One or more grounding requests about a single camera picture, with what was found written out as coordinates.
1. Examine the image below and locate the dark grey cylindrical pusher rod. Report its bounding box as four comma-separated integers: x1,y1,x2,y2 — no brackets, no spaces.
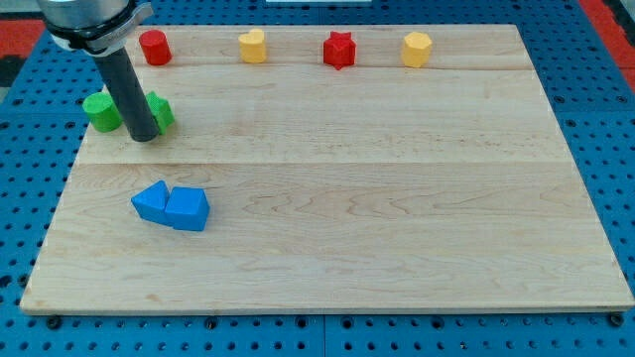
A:
93,48,159,142

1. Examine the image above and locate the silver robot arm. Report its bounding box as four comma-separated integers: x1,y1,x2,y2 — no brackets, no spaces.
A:
38,0,159,142

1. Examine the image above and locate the yellow heart block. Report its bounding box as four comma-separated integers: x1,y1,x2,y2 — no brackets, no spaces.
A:
238,28,267,63

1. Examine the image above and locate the red cylinder block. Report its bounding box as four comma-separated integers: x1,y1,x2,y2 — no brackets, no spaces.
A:
139,30,173,65

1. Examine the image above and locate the green cylinder block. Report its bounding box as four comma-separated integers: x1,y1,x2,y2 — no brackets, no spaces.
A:
82,92,123,133

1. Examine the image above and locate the green star block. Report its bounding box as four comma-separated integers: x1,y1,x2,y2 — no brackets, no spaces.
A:
146,91,176,135

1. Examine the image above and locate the blue triangle block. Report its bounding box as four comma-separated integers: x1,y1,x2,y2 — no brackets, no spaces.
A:
131,180,171,226

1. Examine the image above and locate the blue cube block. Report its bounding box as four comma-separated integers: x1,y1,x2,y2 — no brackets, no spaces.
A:
165,186,210,231

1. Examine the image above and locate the light wooden board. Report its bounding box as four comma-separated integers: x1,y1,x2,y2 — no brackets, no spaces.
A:
21,25,634,316

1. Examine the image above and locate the red star block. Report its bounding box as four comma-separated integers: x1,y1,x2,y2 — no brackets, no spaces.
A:
322,31,356,70

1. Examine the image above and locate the yellow hexagon block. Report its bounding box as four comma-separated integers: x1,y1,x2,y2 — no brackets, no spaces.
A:
401,32,433,68

